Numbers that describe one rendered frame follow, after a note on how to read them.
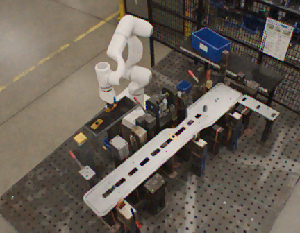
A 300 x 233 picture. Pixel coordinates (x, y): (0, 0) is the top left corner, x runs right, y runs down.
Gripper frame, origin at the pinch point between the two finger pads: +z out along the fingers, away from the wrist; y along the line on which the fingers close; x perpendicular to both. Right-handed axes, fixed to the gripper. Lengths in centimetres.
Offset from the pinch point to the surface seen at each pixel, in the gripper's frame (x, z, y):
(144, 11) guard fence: 243, 96, -158
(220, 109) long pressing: 57, 24, 52
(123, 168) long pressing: -22.2, 23.9, 25.8
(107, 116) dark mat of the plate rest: -3.4, 8.0, -0.9
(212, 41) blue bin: 120, 18, 12
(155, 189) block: -25, 21, 51
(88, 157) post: -27.2, 26.5, -0.4
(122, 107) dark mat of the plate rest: 8.0, 8.0, 2.7
